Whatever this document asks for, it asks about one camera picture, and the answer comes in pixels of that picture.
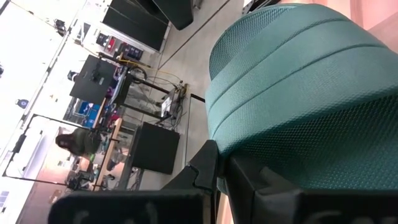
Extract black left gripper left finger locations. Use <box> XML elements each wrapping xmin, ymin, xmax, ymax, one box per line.
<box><xmin>162</xmin><ymin>139</ymin><xmax>220</xmax><ymax>194</ymax></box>

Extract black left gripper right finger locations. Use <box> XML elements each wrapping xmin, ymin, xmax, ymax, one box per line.
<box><xmin>222</xmin><ymin>154</ymin><xmax>301</xmax><ymax>224</ymax></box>

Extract green rubber slide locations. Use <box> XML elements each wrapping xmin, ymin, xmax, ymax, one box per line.
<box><xmin>204</xmin><ymin>2</ymin><xmax>398</xmax><ymax>195</ymax></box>

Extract black cabinet box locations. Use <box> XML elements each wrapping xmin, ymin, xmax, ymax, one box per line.
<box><xmin>129</xmin><ymin>121</ymin><xmax>181</xmax><ymax>175</ymax></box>

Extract wooden desk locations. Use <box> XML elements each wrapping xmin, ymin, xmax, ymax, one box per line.
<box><xmin>92</xmin><ymin>117</ymin><xmax>124</xmax><ymax>191</ymax></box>

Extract person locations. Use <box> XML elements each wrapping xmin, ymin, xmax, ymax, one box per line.
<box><xmin>55</xmin><ymin>128</ymin><xmax>104</xmax><ymax>157</ymax></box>

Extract black monitor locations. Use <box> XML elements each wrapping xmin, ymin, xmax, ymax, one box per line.
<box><xmin>68</xmin><ymin>55</ymin><xmax>118</xmax><ymax>106</ymax></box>

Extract red storage boxes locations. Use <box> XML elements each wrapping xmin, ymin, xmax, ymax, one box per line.
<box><xmin>95</xmin><ymin>32</ymin><xmax>118</xmax><ymax>54</ymax></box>

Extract black partition panel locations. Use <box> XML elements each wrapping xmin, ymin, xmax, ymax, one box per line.
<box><xmin>101</xmin><ymin>0</ymin><xmax>171</xmax><ymax>53</ymax></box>

